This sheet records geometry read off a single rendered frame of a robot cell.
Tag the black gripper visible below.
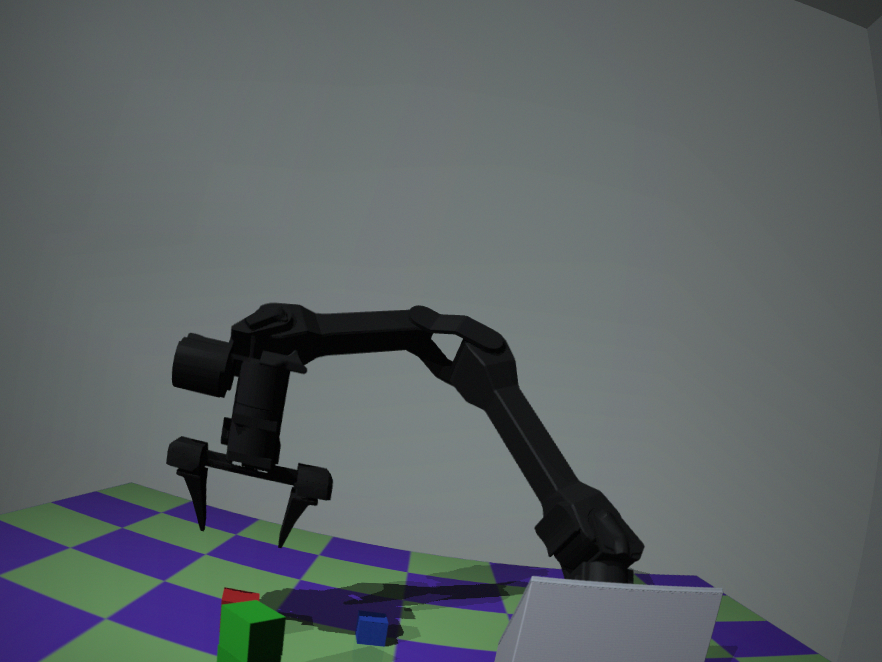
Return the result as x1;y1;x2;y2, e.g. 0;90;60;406
166;401;333;548

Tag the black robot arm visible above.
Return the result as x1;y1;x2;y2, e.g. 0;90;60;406
172;303;645;584

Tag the blue block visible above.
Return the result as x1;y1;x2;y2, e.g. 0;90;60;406
355;610;389;647

